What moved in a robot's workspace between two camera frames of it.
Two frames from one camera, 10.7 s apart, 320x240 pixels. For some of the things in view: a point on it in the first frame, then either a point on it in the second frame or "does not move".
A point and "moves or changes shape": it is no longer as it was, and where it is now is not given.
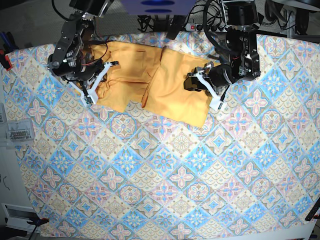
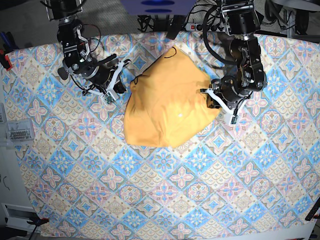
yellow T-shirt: x=157 y=75 moves or changes shape
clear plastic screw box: x=20 y=130 does not move
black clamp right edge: x=311 y=215 does not move
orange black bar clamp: x=37 y=221 does not move
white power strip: x=196 y=27 does not move
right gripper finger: x=201 y=70 -> x=211 y=103
